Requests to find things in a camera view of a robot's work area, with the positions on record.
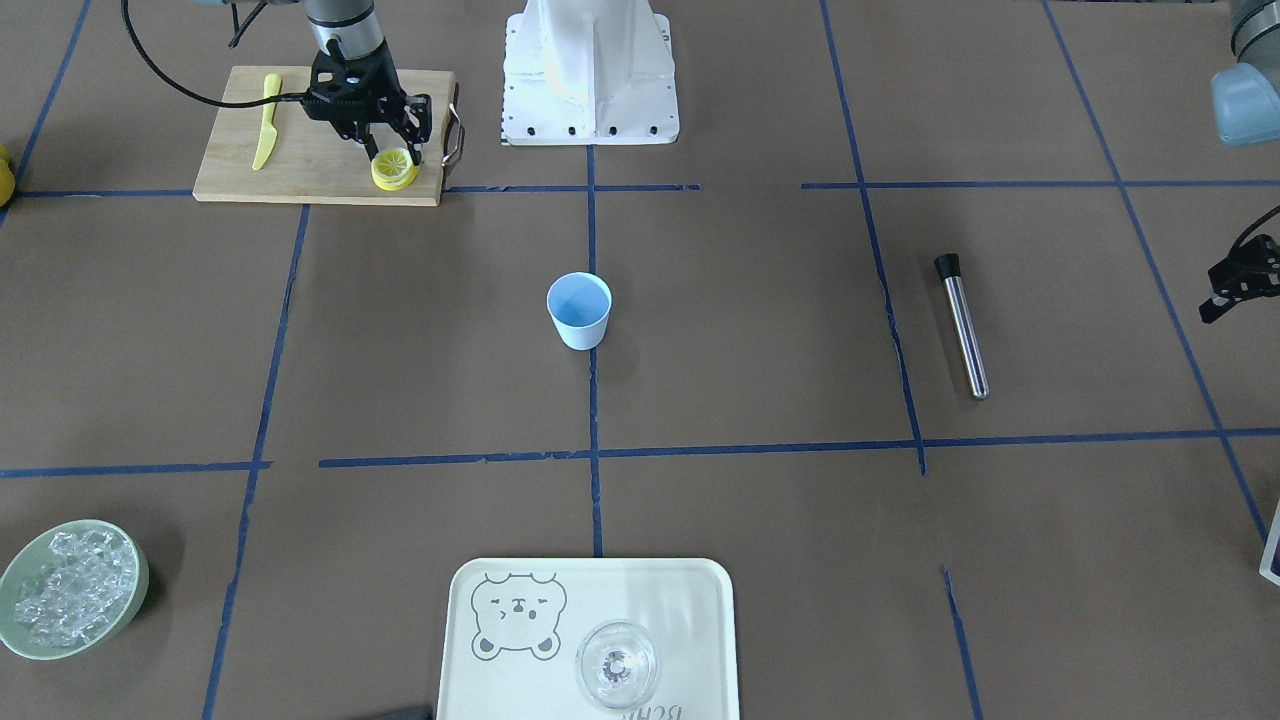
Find wooden cutting board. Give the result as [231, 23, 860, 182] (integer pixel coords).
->
[193, 69, 465, 208]

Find yellow lemon half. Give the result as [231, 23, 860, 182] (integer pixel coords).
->
[370, 147, 419, 192]

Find clear glass on tray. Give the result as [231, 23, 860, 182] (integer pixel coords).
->
[576, 619, 660, 711]

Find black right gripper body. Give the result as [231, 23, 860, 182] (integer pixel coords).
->
[301, 45, 433, 143]

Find cream bear tray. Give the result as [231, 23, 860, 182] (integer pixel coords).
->
[436, 559, 741, 719]

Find green bowl of ice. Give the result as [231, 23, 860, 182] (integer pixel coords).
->
[1, 519, 150, 661]

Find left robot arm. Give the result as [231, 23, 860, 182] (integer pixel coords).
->
[1199, 1, 1279, 324]

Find steel muddler black tip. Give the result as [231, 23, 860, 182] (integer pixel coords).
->
[934, 252, 991, 401]

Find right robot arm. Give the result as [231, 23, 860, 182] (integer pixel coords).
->
[119, 1, 433, 165]

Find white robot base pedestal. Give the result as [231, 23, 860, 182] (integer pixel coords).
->
[500, 1, 681, 146]

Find light blue cup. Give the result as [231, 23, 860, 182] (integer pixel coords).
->
[547, 272, 613, 351]

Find yellow plastic knife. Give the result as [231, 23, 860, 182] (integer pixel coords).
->
[251, 72, 283, 170]

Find yellow lemons at edge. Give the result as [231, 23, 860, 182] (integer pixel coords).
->
[0, 143, 17, 210]

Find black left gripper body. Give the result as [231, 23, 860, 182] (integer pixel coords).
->
[1199, 234, 1279, 324]

